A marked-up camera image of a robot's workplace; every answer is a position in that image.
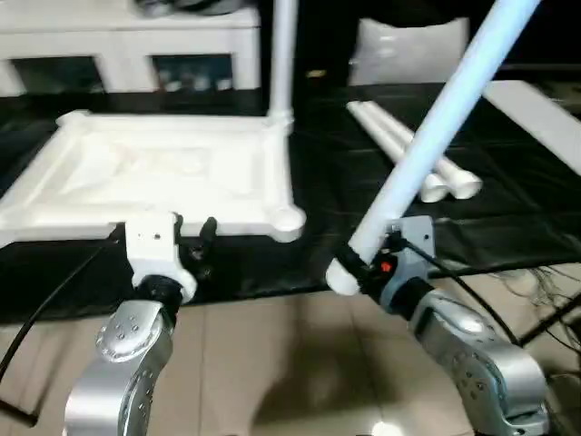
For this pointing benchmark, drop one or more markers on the white plastic table top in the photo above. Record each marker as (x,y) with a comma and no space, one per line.
(145,173)

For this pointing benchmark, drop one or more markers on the white plastic table leg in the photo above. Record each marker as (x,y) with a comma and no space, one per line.
(399,145)
(427,150)
(436,127)
(281,54)

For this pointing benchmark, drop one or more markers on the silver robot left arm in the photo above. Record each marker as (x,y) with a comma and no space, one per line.
(127,363)

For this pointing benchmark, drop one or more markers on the black work mat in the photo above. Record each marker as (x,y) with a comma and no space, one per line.
(309,182)

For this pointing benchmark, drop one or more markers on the cluster of small bottles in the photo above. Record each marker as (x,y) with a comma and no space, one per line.
(191,73)

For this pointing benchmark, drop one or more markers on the white cabinet with glass doors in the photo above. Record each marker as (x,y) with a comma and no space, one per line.
(82,36)

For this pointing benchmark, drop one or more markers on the white flat board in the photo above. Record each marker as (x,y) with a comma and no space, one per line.
(536,118)

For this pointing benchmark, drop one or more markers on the white cushion with badge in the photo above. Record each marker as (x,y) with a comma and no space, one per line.
(408,50)

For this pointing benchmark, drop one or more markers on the grey bag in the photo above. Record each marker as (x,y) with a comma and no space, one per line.
(191,5)

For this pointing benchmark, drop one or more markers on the black cabinet with yellow label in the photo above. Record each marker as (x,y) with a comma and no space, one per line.
(318,41)

